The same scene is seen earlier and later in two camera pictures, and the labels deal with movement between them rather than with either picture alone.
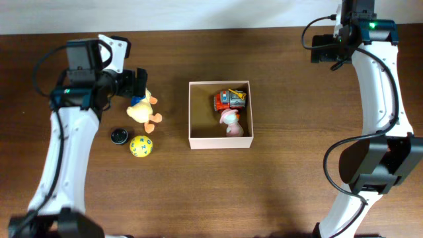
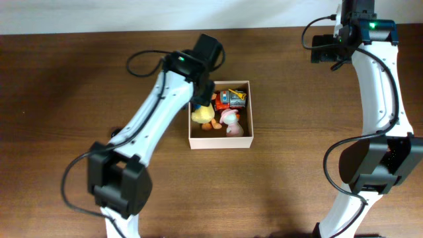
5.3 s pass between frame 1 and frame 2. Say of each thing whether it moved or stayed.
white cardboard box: stayed
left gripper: moved
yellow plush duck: moved
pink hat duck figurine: stayed
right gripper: stayed
